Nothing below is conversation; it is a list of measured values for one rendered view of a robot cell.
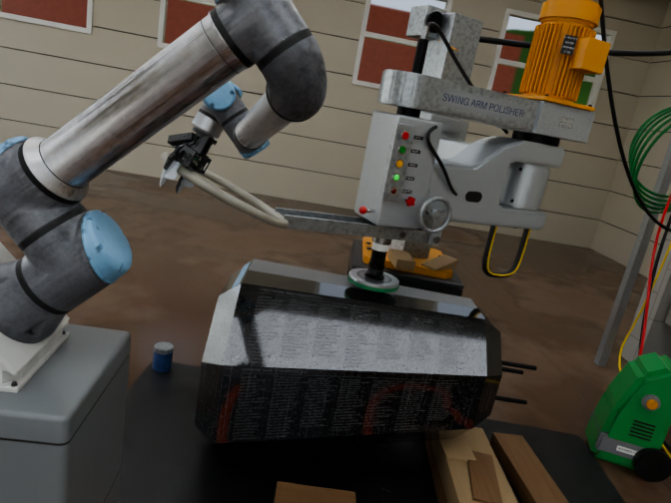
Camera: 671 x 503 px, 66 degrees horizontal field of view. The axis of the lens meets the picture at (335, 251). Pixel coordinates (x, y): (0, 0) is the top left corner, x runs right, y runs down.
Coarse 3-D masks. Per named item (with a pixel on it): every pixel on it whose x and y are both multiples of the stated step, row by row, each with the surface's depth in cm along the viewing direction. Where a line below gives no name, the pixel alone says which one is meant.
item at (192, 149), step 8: (200, 136) 158; (208, 136) 156; (184, 144) 158; (192, 144) 158; (200, 144) 157; (208, 144) 157; (184, 152) 158; (192, 152) 155; (200, 152) 156; (184, 160) 158; (192, 160) 155; (200, 160) 158; (208, 160) 161; (192, 168) 157; (200, 168) 159
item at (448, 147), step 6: (444, 138) 264; (450, 138) 266; (456, 138) 269; (444, 144) 259; (450, 144) 256; (456, 144) 253; (462, 144) 250; (468, 144) 248; (438, 150) 263; (444, 150) 259; (450, 150) 256; (456, 150) 253; (438, 156) 263; (444, 156) 259; (450, 156) 256
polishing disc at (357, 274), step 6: (354, 270) 220; (360, 270) 221; (366, 270) 223; (354, 276) 212; (360, 276) 213; (384, 276) 219; (390, 276) 220; (360, 282) 208; (366, 282) 207; (372, 282) 208; (378, 282) 210; (384, 282) 211; (390, 282) 212; (396, 282) 214
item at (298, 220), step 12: (288, 216) 187; (300, 216) 200; (312, 216) 202; (324, 216) 204; (336, 216) 207; (348, 216) 209; (288, 228) 188; (300, 228) 190; (312, 228) 192; (324, 228) 194; (336, 228) 196; (348, 228) 198; (360, 228) 200; (372, 228) 202; (384, 228) 204; (396, 228) 206; (420, 228) 224; (408, 240) 210; (420, 240) 212
